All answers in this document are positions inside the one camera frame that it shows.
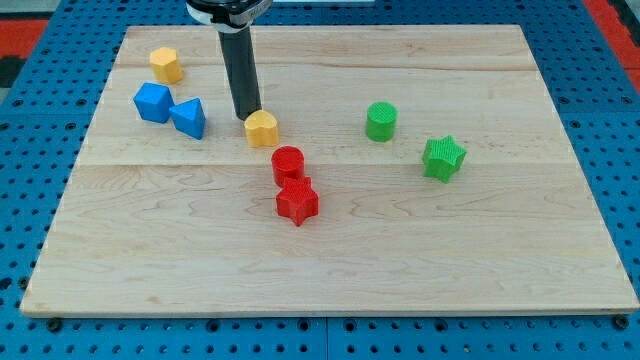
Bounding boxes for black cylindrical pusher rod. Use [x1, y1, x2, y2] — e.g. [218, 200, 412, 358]
[219, 26, 262, 121]

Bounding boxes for yellow hexagon block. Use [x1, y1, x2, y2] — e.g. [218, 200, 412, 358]
[149, 47, 184, 84]

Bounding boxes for blue cube block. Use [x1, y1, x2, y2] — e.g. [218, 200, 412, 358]
[133, 82, 174, 123]

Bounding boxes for red star block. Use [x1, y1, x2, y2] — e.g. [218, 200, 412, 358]
[276, 177, 319, 226]

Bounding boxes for green cylinder block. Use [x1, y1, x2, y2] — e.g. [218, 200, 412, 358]
[365, 102, 398, 142]

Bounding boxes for blue triangle block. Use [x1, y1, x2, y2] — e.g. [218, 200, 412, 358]
[169, 98, 206, 140]

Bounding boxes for red cylinder block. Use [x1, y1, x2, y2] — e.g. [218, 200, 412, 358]
[271, 146, 304, 187]

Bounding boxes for wooden board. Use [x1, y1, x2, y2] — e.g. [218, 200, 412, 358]
[21, 25, 639, 318]

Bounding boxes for yellow heart block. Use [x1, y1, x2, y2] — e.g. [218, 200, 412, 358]
[244, 110, 280, 148]

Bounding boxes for green star block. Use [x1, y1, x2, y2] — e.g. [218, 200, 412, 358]
[422, 135, 467, 183]

